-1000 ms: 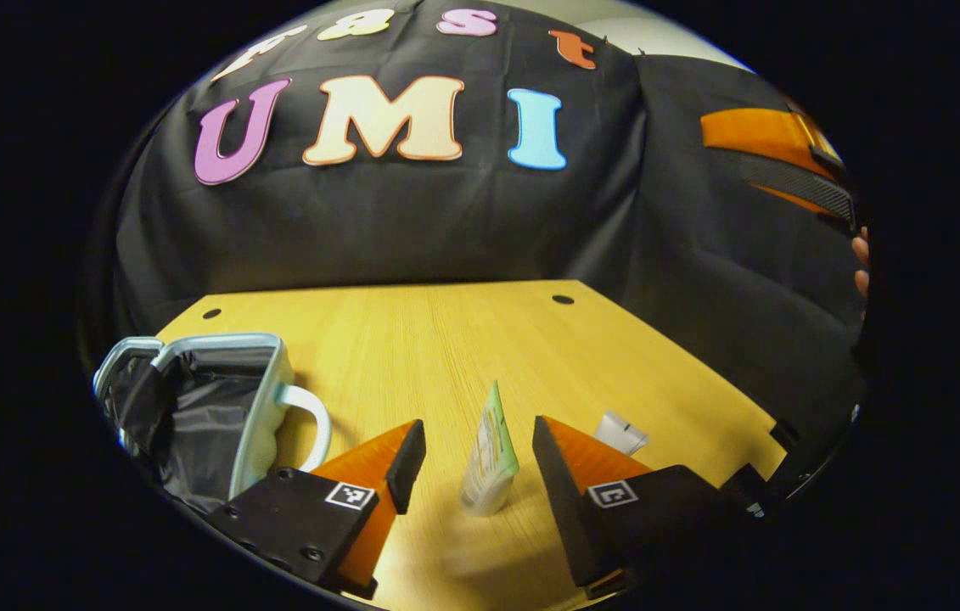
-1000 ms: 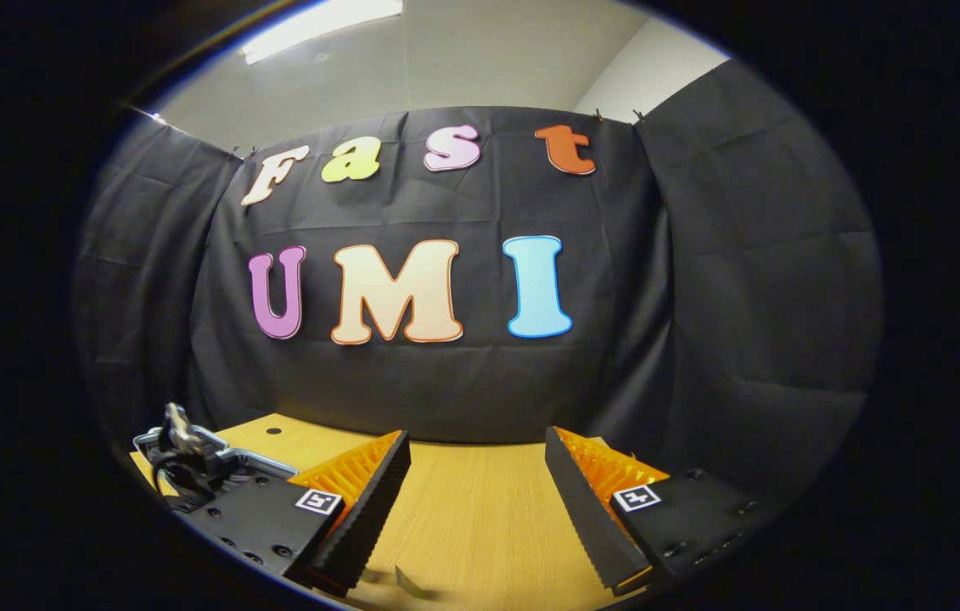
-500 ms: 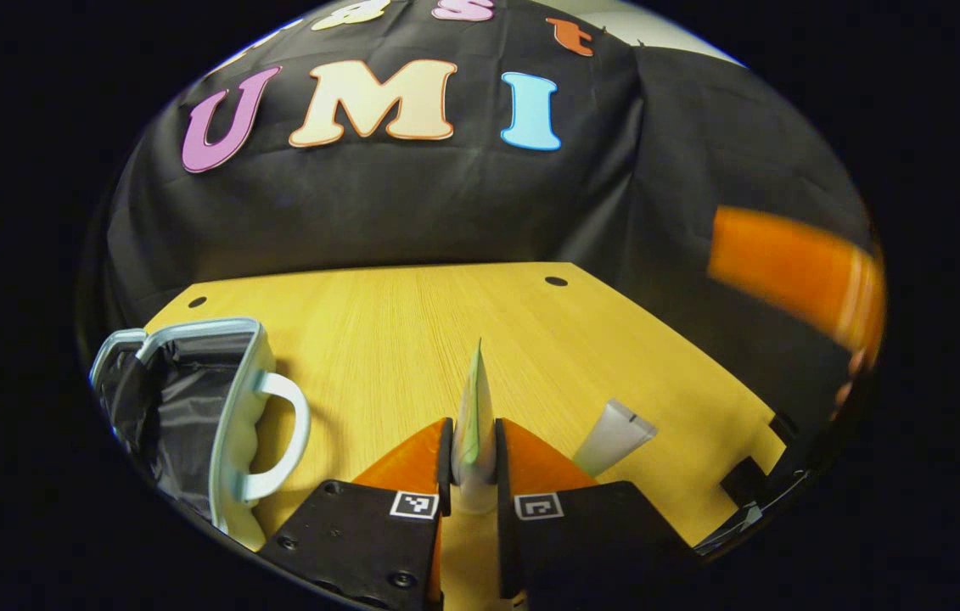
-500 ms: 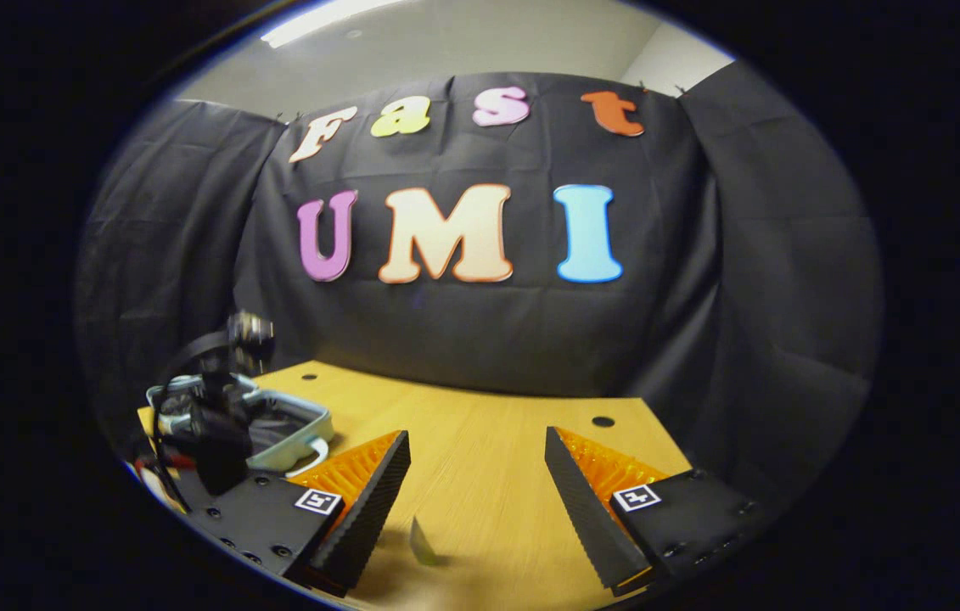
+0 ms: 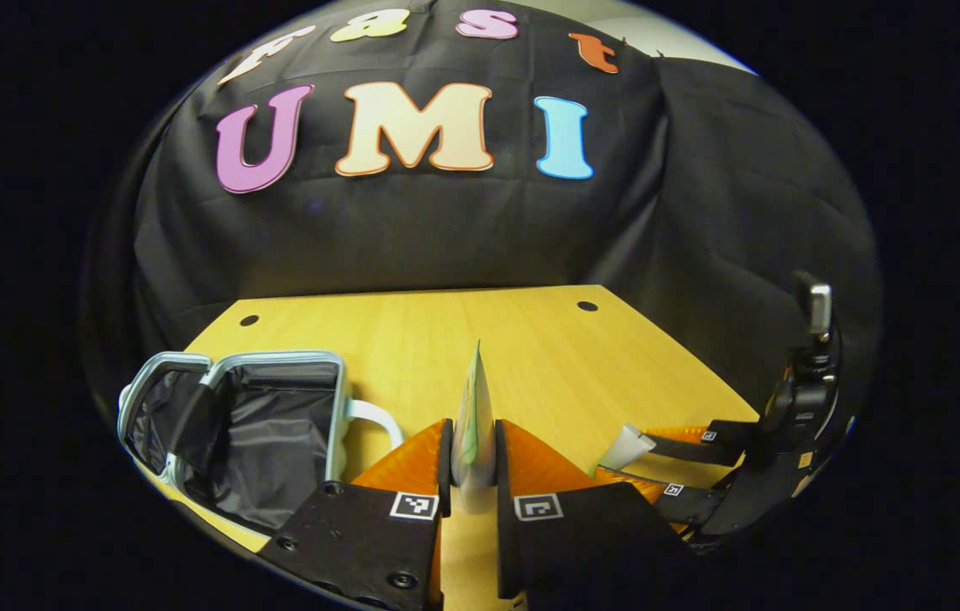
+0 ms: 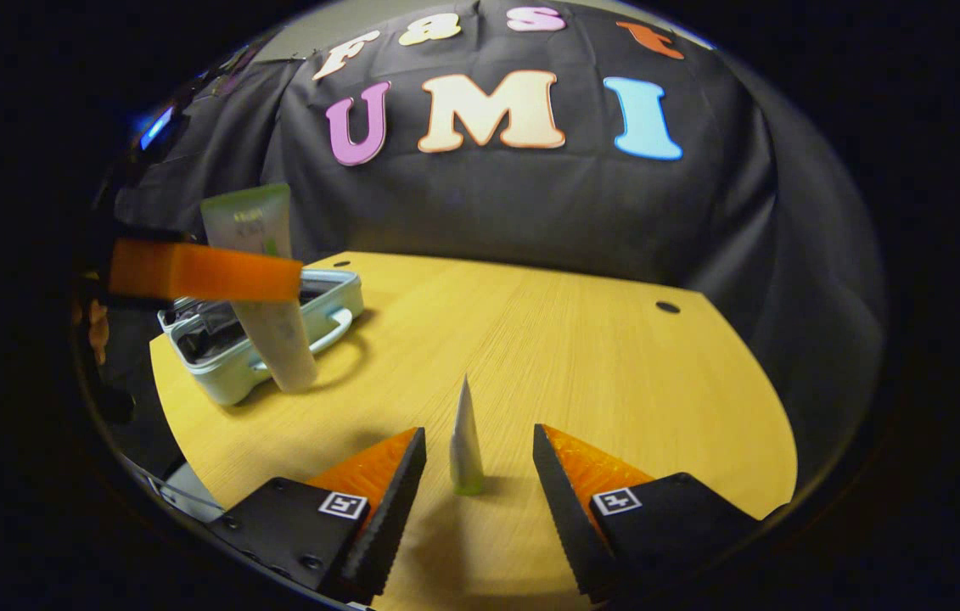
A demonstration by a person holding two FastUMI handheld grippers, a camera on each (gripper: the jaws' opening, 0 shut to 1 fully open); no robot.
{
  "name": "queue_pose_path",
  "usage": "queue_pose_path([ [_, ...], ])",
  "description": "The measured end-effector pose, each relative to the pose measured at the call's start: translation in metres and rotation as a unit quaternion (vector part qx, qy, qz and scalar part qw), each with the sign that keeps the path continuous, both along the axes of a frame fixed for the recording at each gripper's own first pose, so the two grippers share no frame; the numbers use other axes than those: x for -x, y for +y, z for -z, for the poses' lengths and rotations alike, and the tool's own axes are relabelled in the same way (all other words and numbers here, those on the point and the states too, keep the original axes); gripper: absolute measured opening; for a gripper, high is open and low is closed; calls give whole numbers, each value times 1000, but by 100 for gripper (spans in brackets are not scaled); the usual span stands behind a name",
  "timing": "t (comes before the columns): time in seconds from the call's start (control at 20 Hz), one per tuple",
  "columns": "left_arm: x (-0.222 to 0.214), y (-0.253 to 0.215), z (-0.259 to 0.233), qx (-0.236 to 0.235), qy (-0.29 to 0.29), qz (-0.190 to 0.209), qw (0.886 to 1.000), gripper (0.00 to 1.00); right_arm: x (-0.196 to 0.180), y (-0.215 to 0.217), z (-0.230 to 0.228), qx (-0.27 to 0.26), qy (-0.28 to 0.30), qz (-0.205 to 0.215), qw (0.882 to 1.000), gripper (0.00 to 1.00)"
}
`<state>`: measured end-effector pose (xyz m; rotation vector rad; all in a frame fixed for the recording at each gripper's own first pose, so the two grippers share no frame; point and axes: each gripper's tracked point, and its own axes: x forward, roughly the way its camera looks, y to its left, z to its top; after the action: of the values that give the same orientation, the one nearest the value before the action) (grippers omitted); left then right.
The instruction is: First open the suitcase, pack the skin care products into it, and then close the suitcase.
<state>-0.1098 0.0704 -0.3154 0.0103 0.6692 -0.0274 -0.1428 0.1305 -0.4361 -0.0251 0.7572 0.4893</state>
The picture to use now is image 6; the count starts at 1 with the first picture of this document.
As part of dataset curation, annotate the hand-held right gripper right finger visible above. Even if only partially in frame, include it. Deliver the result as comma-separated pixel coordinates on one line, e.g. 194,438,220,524
532,423,773,605

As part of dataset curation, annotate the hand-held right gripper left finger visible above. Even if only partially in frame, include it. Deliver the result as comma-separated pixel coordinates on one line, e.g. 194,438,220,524
210,427,428,605

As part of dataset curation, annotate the small white green tube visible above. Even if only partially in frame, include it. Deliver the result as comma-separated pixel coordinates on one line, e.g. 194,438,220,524
449,374,486,496

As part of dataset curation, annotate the large green white cream tube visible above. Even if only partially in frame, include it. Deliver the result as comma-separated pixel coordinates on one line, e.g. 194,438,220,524
200,183,319,393

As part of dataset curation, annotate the small pale green suitcase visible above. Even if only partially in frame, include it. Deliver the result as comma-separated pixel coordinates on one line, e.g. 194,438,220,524
157,268,366,406

